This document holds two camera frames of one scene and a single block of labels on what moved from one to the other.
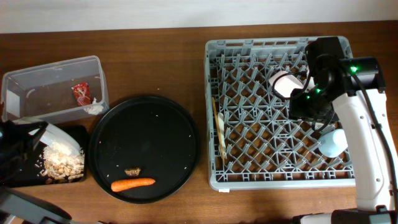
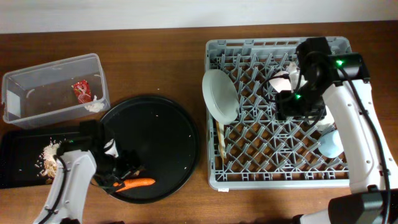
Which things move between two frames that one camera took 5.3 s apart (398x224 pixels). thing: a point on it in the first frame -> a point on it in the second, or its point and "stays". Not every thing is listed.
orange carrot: [122, 184] stays
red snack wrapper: [82, 94] stays
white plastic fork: [222, 141] stays
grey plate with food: [52, 134] -> [220, 96]
